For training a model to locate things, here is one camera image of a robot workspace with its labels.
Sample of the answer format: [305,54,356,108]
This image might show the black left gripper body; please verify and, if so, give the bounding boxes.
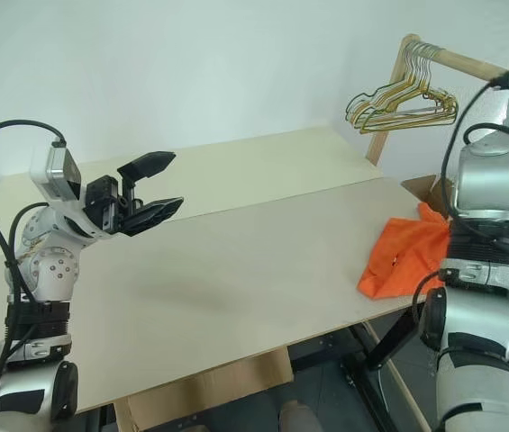
[83,175,146,235]

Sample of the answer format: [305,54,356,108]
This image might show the light wooden slat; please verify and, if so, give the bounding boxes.
[364,321,431,432]

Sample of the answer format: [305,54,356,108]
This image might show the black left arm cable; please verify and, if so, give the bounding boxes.
[0,119,68,418]

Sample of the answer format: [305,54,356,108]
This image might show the bunch of wire hangers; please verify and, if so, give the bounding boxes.
[350,44,457,130]

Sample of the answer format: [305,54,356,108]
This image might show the black metal table frame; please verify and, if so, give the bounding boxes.
[289,310,424,432]

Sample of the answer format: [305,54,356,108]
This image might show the open cardboard box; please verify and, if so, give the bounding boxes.
[400,174,456,221]

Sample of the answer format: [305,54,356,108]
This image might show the olive wire hanger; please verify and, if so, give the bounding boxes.
[359,44,459,135]

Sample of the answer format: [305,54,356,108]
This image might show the cardboard sheet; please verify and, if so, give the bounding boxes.
[114,346,295,432]

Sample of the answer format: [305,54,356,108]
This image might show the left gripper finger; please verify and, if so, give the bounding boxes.
[117,151,177,200]
[123,196,186,238]

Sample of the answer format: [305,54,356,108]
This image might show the wooden clothes rack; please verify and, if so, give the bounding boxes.
[365,34,509,167]

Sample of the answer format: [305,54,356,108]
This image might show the silver wire hanger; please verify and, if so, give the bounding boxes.
[355,44,457,127]

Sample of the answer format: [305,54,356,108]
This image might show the orange shorts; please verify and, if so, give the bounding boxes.
[356,168,509,301]

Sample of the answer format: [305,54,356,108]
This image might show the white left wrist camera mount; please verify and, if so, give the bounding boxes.
[28,143,123,239]

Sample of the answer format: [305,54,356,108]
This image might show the dark green wire hanger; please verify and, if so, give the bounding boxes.
[345,44,453,125]

